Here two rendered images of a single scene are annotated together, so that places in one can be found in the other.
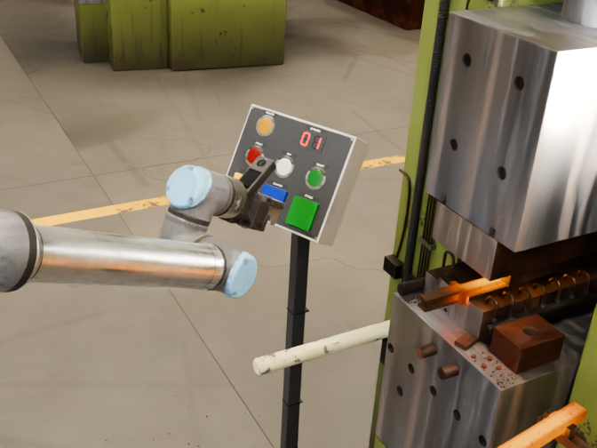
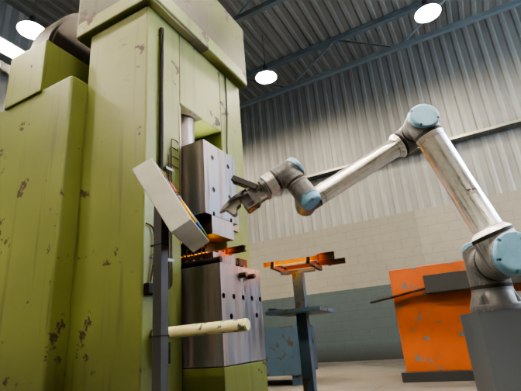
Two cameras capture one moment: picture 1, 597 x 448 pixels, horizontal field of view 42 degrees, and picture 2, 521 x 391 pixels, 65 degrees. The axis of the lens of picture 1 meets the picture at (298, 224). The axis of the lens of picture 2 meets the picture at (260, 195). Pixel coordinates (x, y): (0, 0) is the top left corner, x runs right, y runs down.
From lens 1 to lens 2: 308 cm
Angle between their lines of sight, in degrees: 128
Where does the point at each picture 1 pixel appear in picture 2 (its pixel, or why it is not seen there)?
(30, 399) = not seen: outside the picture
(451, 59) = (207, 156)
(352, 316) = not seen: outside the picture
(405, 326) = (228, 275)
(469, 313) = (231, 258)
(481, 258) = (229, 232)
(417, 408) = (239, 315)
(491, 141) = (224, 186)
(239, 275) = not seen: hidden behind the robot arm
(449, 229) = (218, 226)
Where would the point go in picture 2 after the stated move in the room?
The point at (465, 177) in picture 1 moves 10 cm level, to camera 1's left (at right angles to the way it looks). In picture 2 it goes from (219, 201) to (228, 195)
